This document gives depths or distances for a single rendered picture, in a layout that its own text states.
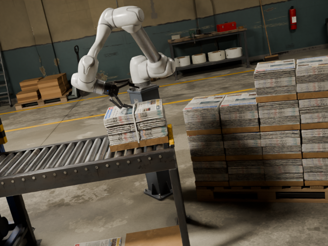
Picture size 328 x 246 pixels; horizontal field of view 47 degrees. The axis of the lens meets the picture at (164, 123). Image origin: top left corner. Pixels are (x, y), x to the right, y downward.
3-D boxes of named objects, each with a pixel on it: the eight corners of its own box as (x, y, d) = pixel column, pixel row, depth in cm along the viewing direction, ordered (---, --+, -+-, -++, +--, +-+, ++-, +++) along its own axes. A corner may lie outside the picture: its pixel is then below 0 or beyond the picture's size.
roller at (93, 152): (102, 144, 275) (102, 137, 274) (91, 170, 230) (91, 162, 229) (95, 143, 275) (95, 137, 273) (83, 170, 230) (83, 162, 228)
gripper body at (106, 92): (106, 80, 241) (120, 85, 242) (103, 93, 244) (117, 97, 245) (105, 83, 234) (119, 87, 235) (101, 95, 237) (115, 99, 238)
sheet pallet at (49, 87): (74, 93, 930) (69, 71, 913) (67, 101, 851) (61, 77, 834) (28, 102, 933) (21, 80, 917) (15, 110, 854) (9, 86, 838)
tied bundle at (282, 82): (259, 91, 311) (256, 63, 304) (297, 87, 301) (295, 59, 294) (256, 103, 277) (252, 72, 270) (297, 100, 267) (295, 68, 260)
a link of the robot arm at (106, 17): (92, 23, 258) (110, 20, 253) (99, 5, 267) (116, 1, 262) (102, 36, 269) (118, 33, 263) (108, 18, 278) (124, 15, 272)
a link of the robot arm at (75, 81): (92, 96, 240) (93, 85, 229) (69, 90, 239) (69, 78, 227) (97, 83, 246) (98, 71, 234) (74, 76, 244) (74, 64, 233)
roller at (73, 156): (80, 148, 276) (86, 145, 275) (65, 174, 231) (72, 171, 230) (76, 142, 274) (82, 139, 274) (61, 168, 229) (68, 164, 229)
